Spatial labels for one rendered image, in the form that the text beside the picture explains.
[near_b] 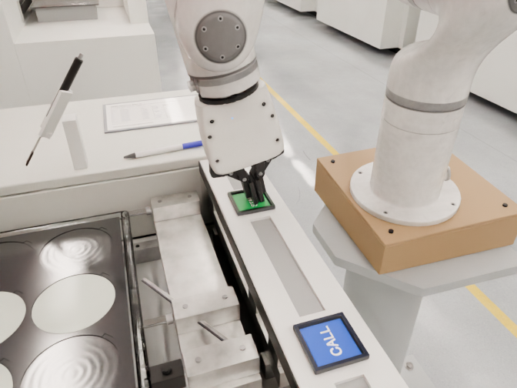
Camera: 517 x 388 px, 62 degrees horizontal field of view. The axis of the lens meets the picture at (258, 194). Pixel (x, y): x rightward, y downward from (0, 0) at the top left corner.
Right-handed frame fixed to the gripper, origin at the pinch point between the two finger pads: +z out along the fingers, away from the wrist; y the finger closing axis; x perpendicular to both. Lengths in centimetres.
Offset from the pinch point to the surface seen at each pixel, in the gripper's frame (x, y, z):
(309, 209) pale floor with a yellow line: 120, 46, 111
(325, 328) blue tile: -24.5, -0.6, 2.0
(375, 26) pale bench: 377, 236, 123
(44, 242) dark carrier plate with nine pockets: 7.8, -31.6, 1.9
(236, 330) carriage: -15.2, -9.2, 8.8
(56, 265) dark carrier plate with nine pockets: 2.1, -29.7, 2.4
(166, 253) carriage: 2.0, -15.3, 7.5
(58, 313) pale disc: -7.5, -28.9, 2.5
